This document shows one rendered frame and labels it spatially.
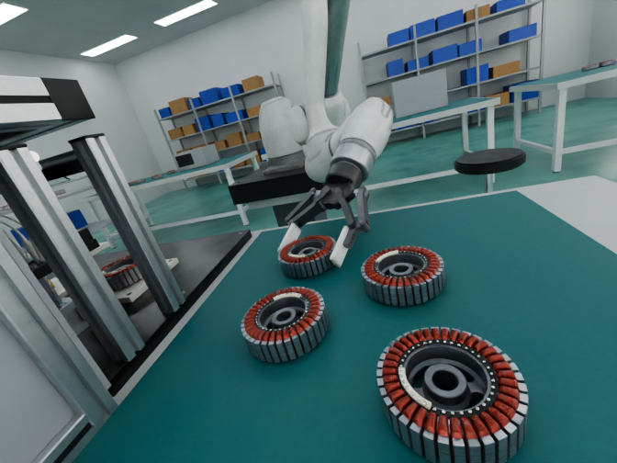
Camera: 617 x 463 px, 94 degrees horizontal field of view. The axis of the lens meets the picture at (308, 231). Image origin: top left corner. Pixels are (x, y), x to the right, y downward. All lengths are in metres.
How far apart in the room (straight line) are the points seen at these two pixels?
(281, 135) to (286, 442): 1.04
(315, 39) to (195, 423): 0.77
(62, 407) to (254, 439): 0.21
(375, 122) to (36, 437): 0.68
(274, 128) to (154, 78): 7.66
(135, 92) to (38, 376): 8.86
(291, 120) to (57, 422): 1.06
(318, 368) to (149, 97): 8.73
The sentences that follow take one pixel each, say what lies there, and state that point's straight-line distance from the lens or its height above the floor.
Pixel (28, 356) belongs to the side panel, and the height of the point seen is 0.86.
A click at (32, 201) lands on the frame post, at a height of 1.00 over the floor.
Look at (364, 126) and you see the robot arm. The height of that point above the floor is 0.96.
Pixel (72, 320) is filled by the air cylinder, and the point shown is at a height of 0.80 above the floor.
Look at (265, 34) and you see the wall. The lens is 7.51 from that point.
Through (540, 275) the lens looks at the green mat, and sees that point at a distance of 0.47.
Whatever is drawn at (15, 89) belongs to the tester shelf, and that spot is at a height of 1.10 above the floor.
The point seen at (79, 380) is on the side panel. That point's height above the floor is 0.81.
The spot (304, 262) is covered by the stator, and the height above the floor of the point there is 0.78.
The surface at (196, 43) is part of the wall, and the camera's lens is 8.17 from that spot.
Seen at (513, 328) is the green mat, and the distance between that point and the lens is 0.39.
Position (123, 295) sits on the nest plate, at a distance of 0.67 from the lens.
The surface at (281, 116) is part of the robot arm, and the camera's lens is 1.20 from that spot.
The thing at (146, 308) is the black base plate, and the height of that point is 0.77.
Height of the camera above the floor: 1.01
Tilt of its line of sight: 21 degrees down
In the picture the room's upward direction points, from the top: 15 degrees counter-clockwise
